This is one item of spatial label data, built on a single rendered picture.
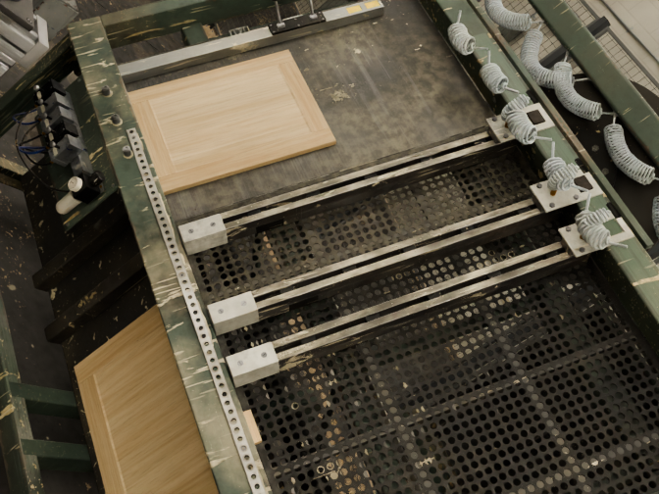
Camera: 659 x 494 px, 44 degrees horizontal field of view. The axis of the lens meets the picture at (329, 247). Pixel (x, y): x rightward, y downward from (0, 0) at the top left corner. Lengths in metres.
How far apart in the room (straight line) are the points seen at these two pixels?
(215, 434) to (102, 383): 0.72
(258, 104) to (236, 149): 0.20
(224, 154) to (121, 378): 0.78
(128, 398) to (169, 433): 0.21
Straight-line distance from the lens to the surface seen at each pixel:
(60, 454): 2.74
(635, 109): 3.06
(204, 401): 2.16
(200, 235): 2.38
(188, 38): 3.07
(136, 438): 2.62
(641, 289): 2.40
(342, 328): 2.24
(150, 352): 2.64
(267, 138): 2.65
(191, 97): 2.79
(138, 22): 3.06
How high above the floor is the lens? 1.95
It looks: 18 degrees down
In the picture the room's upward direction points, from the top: 54 degrees clockwise
